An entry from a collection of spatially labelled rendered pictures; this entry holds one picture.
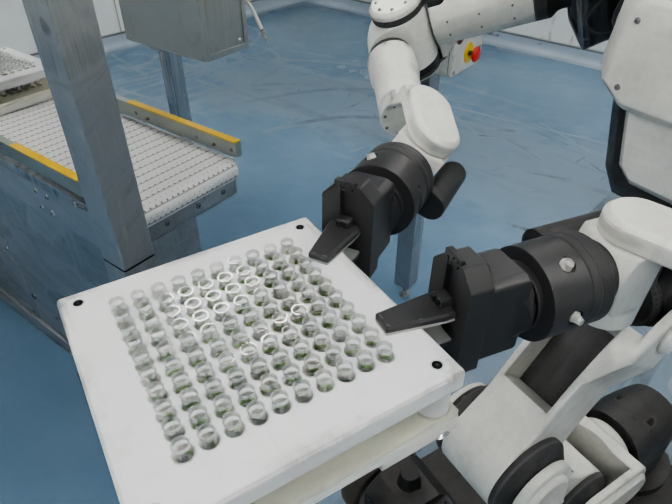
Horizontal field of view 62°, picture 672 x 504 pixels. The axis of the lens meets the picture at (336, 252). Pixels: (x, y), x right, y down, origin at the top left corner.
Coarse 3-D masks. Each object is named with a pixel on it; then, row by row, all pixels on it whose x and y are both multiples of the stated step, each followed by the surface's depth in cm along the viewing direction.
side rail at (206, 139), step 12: (120, 96) 129; (120, 108) 129; (132, 108) 126; (144, 120) 125; (156, 120) 122; (168, 120) 120; (180, 132) 119; (192, 132) 117; (204, 132) 114; (204, 144) 116; (216, 144) 114; (228, 144) 111; (240, 144) 111
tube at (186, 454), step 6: (174, 438) 36; (180, 438) 36; (186, 438) 36; (174, 444) 36; (180, 444) 36; (186, 444) 37; (186, 450) 35; (192, 450) 36; (174, 456) 35; (180, 456) 35; (186, 456) 35; (192, 456) 36; (180, 462) 36
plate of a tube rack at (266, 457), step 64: (192, 256) 53; (64, 320) 46; (192, 320) 46; (320, 320) 46; (128, 384) 41; (192, 384) 40; (256, 384) 40; (384, 384) 40; (448, 384) 41; (128, 448) 36; (192, 448) 37; (256, 448) 36; (320, 448) 36
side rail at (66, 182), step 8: (0, 136) 112; (0, 144) 111; (8, 144) 109; (0, 152) 113; (8, 152) 111; (16, 152) 108; (16, 160) 110; (24, 160) 108; (32, 160) 105; (32, 168) 107; (40, 168) 105; (48, 168) 103; (48, 176) 104; (56, 176) 102; (64, 176) 100; (64, 184) 102; (72, 184) 100; (80, 192) 99
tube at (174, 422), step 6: (168, 420) 37; (174, 420) 37; (180, 420) 37; (162, 426) 37; (168, 426) 38; (174, 426) 38; (180, 426) 37; (168, 432) 36; (174, 432) 36; (180, 432) 37; (168, 438) 37
